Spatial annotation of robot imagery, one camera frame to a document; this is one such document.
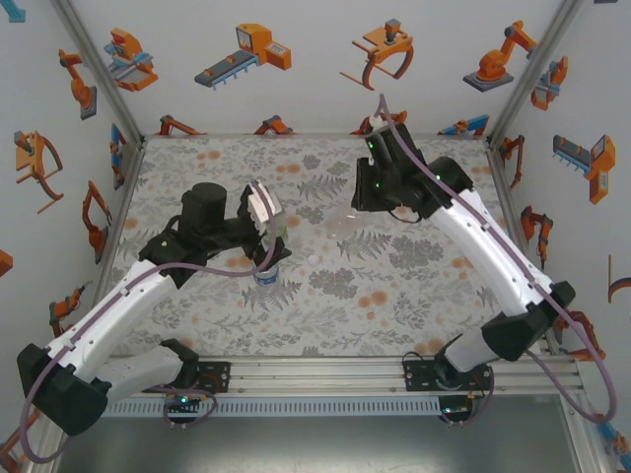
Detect clear bottle with blue label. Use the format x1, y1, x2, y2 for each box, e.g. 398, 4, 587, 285
252, 263, 282, 288

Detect clear plastic bottle without label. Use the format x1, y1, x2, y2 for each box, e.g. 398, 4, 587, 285
332, 205, 370, 238

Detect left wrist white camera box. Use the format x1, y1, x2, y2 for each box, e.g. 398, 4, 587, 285
245, 180, 283, 234

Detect grey metal panel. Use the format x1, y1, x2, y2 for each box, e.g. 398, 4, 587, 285
53, 415, 578, 473

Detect aluminium corner post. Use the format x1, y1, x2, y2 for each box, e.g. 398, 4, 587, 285
485, 0, 586, 147
48, 0, 148, 147

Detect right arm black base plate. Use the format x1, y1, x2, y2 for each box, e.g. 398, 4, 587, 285
402, 350, 494, 393

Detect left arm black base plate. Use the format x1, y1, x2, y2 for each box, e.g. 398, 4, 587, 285
141, 361, 232, 394

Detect aluminium front rail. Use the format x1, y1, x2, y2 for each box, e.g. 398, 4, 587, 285
46, 355, 586, 398

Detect aluminium side rail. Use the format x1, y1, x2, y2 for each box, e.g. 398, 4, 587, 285
485, 140, 563, 356
91, 137, 148, 297

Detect floral table cloth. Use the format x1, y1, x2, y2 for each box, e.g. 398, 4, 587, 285
86, 135, 548, 359

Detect slotted grey cable duct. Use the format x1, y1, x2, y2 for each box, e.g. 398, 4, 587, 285
66, 396, 443, 418

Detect green plastic bottle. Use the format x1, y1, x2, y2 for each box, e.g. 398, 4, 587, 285
264, 211, 291, 245

